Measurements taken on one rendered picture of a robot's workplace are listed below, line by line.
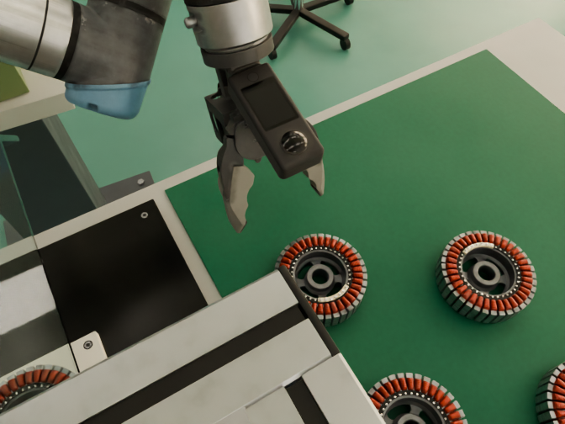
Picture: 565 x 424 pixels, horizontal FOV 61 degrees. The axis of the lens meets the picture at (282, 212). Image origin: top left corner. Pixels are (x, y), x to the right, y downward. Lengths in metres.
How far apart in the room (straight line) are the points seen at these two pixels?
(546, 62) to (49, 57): 0.78
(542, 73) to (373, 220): 0.43
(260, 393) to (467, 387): 0.43
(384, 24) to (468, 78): 1.39
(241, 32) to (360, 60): 1.62
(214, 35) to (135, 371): 0.32
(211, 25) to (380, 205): 0.35
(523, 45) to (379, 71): 1.09
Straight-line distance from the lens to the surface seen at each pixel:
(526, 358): 0.64
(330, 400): 0.20
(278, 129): 0.44
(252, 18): 0.46
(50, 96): 0.89
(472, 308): 0.61
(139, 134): 1.82
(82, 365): 0.58
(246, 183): 0.52
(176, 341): 0.20
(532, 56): 0.98
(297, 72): 1.98
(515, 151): 0.80
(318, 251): 0.59
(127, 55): 0.50
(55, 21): 0.49
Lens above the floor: 1.31
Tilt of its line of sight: 58 degrees down
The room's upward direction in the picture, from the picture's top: straight up
